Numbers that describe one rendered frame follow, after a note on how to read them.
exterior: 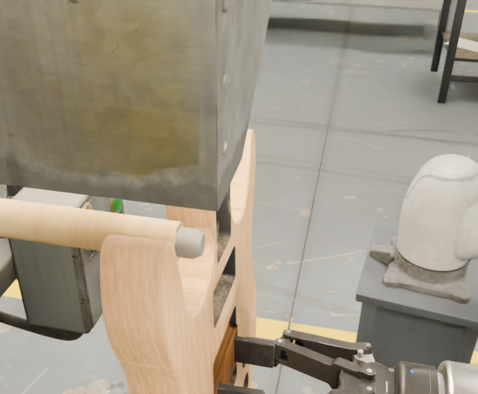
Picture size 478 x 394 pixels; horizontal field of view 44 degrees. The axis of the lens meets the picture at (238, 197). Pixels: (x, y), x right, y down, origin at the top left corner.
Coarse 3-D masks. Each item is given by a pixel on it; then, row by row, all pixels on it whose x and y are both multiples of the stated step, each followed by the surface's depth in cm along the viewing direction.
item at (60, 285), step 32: (32, 192) 78; (64, 192) 78; (32, 256) 78; (64, 256) 76; (96, 256) 82; (32, 288) 81; (64, 288) 79; (96, 288) 83; (0, 320) 85; (32, 320) 84; (64, 320) 83; (96, 320) 84
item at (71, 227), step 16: (0, 208) 48; (16, 208) 48; (32, 208) 48; (48, 208) 48; (64, 208) 48; (0, 224) 48; (16, 224) 47; (32, 224) 47; (48, 224) 47; (64, 224) 47; (80, 224) 47; (96, 224) 46; (112, 224) 46; (128, 224) 46; (144, 224) 46; (160, 224) 46; (176, 224) 46; (32, 240) 48; (48, 240) 48; (64, 240) 47; (80, 240) 47; (96, 240) 46
